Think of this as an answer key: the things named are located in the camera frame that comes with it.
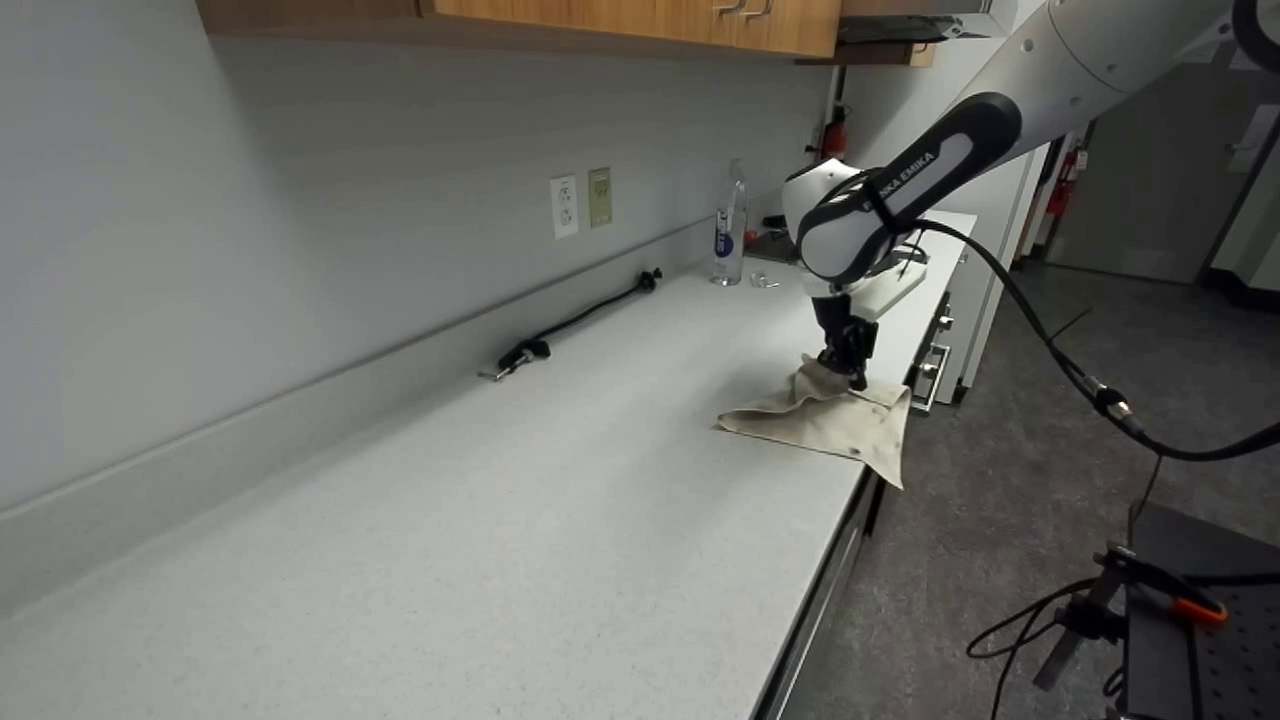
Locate red black wall fixture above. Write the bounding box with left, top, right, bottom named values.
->
left=813, top=63, right=854, bottom=165

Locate orange handled clamp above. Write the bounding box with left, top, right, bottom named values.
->
left=1101, top=542, right=1237, bottom=637

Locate black clamp mount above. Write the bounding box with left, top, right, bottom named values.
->
left=1033, top=557, right=1136, bottom=697

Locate wooden upper cabinet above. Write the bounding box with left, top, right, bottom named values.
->
left=197, top=0, right=942, bottom=66

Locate black perforated table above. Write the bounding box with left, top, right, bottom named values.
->
left=1123, top=495, right=1280, bottom=720

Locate thin black cable loop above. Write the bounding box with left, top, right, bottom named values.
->
left=964, top=573, right=1136, bottom=720

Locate white wall outlet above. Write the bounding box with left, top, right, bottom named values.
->
left=547, top=170, right=589, bottom=245

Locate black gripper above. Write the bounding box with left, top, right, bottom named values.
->
left=806, top=290, right=879, bottom=395

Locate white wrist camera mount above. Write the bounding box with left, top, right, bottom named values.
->
left=852, top=256, right=931, bottom=323

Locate red fire extinguisher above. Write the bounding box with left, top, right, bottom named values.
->
left=1043, top=144, right=1091, bottom=223

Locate black cord on counter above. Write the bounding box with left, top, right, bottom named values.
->
left=491, top=265, right=666, bottom=381

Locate clear water bottle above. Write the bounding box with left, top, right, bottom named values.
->
left=706, top=158, right=752, bottom=290

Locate stained beige towel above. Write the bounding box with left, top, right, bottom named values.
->
left=712, top=356, right=914, bottom=492

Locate beige wall plate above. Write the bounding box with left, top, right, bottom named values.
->
left=583, top=165, right=616, bottom=232

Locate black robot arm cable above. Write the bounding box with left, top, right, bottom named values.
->
left=911, top=216, right=1280, bottom=466

